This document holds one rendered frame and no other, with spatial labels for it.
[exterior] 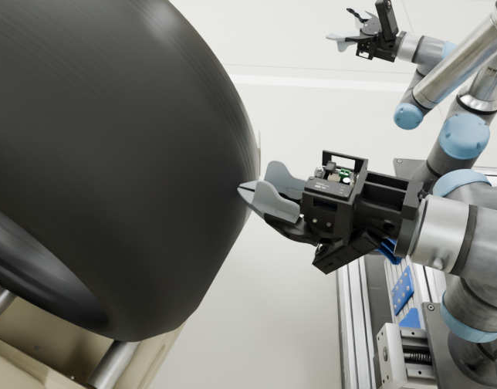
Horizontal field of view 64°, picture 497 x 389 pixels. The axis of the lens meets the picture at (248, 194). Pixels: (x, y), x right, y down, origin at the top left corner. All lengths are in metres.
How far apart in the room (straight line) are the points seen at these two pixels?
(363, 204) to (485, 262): 0.12
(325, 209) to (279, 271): 1.45
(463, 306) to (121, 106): 0.42
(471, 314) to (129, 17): 0.49
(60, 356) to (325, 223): 0.66
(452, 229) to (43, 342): 0.81
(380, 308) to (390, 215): 1.21
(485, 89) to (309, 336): 1.11
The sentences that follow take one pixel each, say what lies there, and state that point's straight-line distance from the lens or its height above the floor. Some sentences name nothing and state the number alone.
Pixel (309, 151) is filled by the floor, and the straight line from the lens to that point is 2.36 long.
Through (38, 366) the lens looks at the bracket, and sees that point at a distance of 0.79.
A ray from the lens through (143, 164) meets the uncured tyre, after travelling 0.39.
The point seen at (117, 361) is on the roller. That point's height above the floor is 0.92.
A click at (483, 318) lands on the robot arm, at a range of 0.52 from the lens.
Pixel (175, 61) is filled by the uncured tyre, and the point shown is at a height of 1.40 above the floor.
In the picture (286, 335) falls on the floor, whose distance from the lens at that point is 1.74.
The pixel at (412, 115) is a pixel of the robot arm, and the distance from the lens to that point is 1.14.
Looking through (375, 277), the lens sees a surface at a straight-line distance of 1.69.
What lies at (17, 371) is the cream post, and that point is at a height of 1.04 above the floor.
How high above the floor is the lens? 1.64
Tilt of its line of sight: 51 degrees down
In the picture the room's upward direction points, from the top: straight up
